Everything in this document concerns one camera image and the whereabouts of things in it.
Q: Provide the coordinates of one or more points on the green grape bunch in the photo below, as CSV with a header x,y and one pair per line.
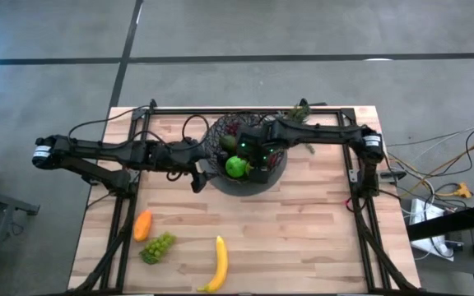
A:
x,y
157,247

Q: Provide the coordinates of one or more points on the red grape bunch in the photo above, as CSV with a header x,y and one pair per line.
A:
x,y
231,128

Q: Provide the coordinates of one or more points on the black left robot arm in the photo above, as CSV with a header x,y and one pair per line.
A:
x,y
97,150

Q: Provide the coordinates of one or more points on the white power strip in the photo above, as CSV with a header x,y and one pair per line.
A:
x,y
426,214

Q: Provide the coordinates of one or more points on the bright green apple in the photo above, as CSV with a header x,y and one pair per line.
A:
x,y
236,166

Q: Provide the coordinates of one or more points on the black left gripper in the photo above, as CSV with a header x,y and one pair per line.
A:
x,y
185,156

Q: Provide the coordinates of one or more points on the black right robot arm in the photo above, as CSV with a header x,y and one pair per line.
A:
x,y
323,131

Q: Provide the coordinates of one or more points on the yellow power plug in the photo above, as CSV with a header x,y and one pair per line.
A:
x,y
461,190

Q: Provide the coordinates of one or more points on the orange papaya piece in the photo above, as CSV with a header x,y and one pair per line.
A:
x,y
142,225

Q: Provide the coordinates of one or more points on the yellow banana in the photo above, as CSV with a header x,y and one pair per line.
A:
x,y
221,263

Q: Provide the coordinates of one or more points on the silver metal frame bracket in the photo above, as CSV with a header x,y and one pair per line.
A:
x,y
354,175

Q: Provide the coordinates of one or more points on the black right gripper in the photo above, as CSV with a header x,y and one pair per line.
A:
x,y
261,140

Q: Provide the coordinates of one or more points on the black aluminium table frame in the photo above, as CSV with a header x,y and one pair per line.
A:
x,y
179,111

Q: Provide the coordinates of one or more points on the dark green avocado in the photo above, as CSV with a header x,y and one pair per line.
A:
x,y
228,144

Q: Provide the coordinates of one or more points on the pineapple top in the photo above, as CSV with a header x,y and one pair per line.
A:
x,y
299,112

